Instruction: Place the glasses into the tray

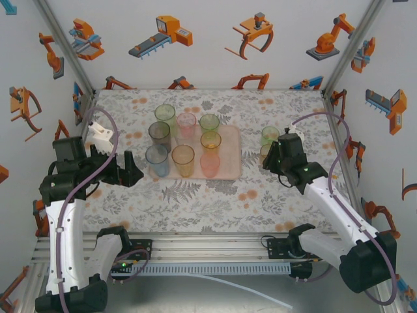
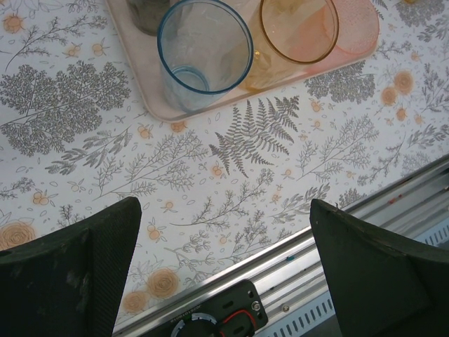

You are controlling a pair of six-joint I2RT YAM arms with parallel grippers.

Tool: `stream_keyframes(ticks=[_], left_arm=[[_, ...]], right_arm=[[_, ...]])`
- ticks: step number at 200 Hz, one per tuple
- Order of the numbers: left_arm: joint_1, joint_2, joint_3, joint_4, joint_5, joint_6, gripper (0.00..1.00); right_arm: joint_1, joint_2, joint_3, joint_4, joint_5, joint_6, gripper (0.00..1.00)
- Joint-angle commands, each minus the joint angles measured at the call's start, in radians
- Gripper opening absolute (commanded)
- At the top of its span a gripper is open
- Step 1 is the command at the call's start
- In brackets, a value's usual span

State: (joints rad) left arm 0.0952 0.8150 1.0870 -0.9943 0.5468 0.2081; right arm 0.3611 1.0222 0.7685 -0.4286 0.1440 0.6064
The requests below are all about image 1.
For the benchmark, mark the small orange plastic glass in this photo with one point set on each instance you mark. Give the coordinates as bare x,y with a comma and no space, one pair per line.
265,151

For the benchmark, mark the small green plastic glass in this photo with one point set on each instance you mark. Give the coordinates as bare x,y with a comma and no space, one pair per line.
269,135
209,123

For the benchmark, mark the blue plastic glass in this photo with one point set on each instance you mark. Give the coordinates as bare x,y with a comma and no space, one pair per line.
157,161

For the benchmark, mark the pink rectangular tray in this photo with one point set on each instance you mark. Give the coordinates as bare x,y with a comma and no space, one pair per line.
231,153

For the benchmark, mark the grey plastic glass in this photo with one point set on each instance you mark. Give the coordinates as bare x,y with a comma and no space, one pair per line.
159,137

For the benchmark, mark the tall orange plastic glass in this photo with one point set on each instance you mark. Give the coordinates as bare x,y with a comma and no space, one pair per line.
183,161

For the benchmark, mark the tall green plastic glass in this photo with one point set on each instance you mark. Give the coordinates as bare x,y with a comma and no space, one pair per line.
166,114

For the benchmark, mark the salmon plastic glass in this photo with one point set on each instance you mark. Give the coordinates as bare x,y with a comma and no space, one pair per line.
210,166

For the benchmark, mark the amber yellow plastic glass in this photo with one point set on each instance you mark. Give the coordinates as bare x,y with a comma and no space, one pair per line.
210,141

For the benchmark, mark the pink plastic glass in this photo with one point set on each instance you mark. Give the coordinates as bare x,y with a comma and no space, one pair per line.
186,125

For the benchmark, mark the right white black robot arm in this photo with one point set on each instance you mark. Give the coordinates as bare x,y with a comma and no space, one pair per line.
339,212

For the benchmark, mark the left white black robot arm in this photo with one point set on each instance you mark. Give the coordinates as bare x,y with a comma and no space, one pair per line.
65,244

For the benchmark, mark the floral tablecloth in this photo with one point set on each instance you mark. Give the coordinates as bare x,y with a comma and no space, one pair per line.
195,221

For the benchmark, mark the black controller board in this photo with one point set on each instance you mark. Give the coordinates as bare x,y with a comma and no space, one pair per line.
301,269
119,270

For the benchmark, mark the thin white tube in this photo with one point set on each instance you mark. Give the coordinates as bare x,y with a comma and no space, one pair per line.
288,306

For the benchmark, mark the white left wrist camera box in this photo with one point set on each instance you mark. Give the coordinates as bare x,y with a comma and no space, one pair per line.
102,138

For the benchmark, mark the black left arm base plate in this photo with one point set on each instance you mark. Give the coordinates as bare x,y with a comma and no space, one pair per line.
143,244

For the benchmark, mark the aluminium side rail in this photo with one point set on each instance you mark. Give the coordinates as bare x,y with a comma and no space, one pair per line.
326,101
92,98

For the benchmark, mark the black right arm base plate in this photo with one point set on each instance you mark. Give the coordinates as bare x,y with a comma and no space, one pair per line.
277,249

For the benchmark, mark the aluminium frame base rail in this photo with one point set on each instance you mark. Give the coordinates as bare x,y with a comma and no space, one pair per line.
211,251

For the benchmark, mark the aluminium frame post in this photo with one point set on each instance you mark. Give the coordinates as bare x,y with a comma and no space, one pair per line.
67,49
350,49

